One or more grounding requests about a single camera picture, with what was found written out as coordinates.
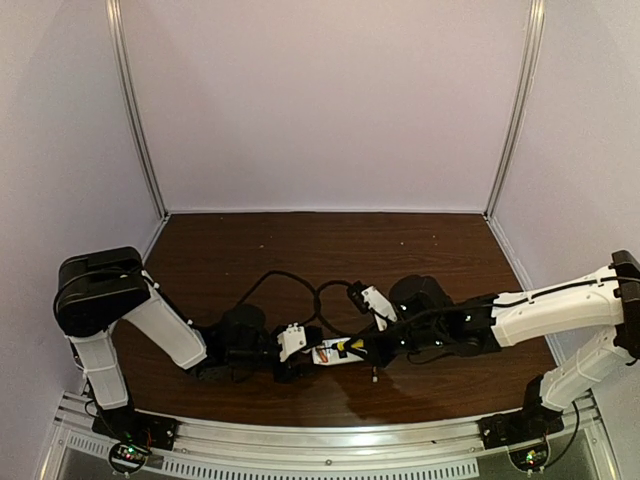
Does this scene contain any white remote control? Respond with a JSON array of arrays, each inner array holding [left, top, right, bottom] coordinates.
[[310, 337, 364, 367]]

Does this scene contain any yellow handled screwdriver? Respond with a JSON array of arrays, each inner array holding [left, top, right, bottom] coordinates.
[[332, 339, 366, 352]]

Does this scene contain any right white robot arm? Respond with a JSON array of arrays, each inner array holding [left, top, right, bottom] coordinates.
[[343, 250, 639, 418]]

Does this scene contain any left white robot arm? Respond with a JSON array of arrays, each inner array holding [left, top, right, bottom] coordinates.
[[53, 247, 322, 411]]

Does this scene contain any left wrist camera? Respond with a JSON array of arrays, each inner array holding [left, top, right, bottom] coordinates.
[[276, 323, 324, 363]]

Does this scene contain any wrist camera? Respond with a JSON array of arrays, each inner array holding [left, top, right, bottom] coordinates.
[[347, 282, 397, 331], [276, 323, 324, 363]]

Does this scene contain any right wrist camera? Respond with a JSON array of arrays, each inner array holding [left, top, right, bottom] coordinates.
[[347, 282, 397, 331]]

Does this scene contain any left black camera cable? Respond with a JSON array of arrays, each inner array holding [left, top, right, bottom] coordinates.
[[234, 270, 324, 331]]

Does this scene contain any black camera cable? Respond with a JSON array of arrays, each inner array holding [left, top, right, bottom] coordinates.
[[234, 270, 324, 331], [312, 280, 391, 336]]

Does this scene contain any right black camera cable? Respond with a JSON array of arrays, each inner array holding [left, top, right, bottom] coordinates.
[[312, 280, 391, 336]]

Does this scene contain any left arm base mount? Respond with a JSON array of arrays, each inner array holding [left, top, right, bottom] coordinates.
[[92, 410, 179, 477]]

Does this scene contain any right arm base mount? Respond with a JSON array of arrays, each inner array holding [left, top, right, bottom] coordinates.
[[477, 410, 564, 475]]

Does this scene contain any front aluminium rail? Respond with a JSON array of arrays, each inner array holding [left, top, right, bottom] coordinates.
[[35, 393, 620, 479]]

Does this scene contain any right aluminium frame post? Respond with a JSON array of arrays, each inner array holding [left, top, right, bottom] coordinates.
[[484, 0, 546, 221]]

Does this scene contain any aluminium frame post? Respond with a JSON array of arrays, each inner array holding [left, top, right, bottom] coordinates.
[[105, 0, 169, 220], [484, 0, 546, 221]]

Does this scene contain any left aluminium frame post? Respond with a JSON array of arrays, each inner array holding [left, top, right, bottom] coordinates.
[[105, 0, 169, 220]]

